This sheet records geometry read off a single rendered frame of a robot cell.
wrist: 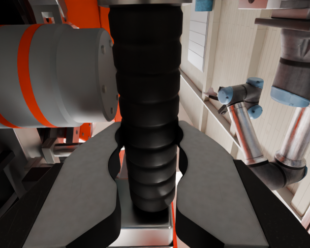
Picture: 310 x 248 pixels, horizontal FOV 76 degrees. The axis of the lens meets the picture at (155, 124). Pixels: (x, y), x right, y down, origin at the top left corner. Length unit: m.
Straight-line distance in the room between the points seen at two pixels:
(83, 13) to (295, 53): 0.62
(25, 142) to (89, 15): 0.45
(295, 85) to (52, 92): 0.64
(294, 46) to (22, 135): 0.67
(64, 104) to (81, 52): 0.06
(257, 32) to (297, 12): 5.03
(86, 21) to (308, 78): 0.67
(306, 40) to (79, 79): 0.60
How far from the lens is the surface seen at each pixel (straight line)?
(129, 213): 0.17
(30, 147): 0.40
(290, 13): 0.68
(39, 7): 0.57
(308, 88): 0.74
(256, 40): 5.70
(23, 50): 0.27
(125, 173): 0.27
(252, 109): 1.05
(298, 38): 0.68
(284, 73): 0.72
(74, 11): 0.73
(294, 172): 1.01
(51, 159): 0.43
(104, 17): 0.69
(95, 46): 0.25
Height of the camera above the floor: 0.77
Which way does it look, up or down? 30 degrees up
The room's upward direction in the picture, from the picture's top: 179 degrees clockwise
